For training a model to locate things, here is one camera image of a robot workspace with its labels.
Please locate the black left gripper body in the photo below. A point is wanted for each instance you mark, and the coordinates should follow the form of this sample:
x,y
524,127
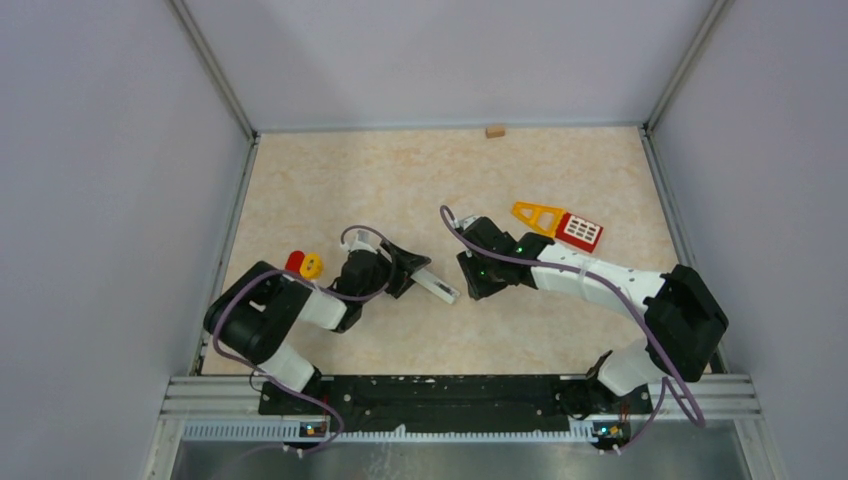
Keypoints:
x,y
382,275

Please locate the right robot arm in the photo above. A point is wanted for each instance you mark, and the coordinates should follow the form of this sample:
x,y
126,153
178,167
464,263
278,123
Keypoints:
x,y
681,321

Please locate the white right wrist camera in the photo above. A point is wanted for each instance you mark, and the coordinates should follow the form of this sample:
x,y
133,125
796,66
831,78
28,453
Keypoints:
x,y
464,223

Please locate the red and yellow toy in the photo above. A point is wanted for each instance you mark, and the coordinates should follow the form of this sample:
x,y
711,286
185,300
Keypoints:
x,y
310,265

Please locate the white remote control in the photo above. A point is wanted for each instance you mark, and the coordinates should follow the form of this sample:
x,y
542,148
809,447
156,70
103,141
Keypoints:
x,y
436,286

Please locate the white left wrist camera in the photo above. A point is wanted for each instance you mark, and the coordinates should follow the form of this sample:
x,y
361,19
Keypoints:
x,y
361,241

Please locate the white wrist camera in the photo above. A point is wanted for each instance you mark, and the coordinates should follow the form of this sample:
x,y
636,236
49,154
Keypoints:
x,y
464,223
361,241

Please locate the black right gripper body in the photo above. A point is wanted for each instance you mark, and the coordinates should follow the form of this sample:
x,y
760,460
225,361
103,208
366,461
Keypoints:
x,y
482,275

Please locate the small wooden block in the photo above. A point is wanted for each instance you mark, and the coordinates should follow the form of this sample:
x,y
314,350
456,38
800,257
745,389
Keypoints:
x,y
495,131

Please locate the aluminium frame rail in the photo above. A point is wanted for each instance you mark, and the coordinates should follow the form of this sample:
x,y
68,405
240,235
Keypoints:
x,y
226,408

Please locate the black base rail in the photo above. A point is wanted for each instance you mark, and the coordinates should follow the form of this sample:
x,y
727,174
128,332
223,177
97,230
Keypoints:
x,y
458,403

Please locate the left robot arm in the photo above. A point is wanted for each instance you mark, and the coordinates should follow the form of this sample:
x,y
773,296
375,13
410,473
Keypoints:
x,y
256,314

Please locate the red toy window block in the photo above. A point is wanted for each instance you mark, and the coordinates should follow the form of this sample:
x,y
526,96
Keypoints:
x,y
578,232

